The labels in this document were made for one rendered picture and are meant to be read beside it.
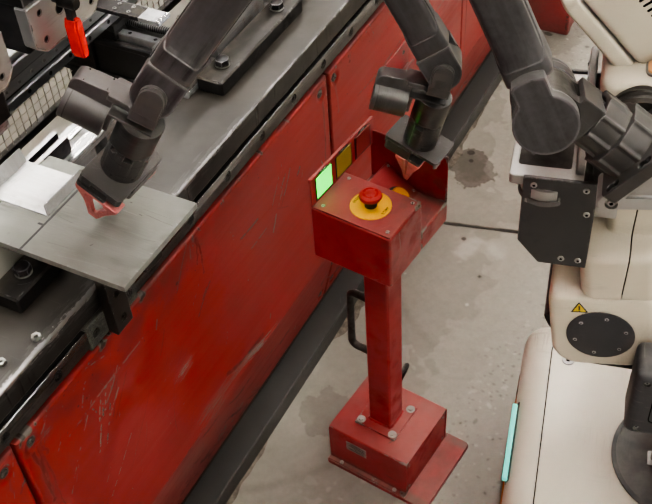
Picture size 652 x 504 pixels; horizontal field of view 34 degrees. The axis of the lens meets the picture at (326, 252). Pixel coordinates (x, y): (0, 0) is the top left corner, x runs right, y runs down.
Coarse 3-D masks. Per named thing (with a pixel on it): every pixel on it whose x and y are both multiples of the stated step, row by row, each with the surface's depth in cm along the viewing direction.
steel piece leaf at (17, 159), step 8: (16, 152) 157; (8, 160) 156; (16, 160) 157; (24, 160) 159; (0, 168) 155; (8, 168) 156; (16, 168) 158; (0, 176) 155; (8, 176) 156; (0, 184) 155
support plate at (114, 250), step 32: (64, 160) 159; (160, 192) 153; (0, 224) 150; (32, 224) 149; (64, 224) 149; (96, 224) 149; (128, 224) 148; (160, 224) 148; (32, 256) 146; (64, 256) 144; (96, 256) 144; (128, 256) 144; (128, 288) 141
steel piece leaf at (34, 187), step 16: (16, 176) 157; (32, 176) 156; (48, 176) 156; (64, 176) 156; (0, 192) 154; (16, 192) 154; (32, 192) 154; (48, 192) 154; (64, 192) 152; (32, 208) 151; (48, 208) 150
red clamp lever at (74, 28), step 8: (56, 0) 145; (64, 0) 144; (72, 0) 144; (64, 8) 146; (72, 8) 144; (72, 16) 146; (72, 24) 147; (80, 24) 147; (72, 32) 148; (80, 32) 148; (72, 40) 149; (80, 40) 148; (72, 48) 150; (80, 48) 149; (80, 56) 151
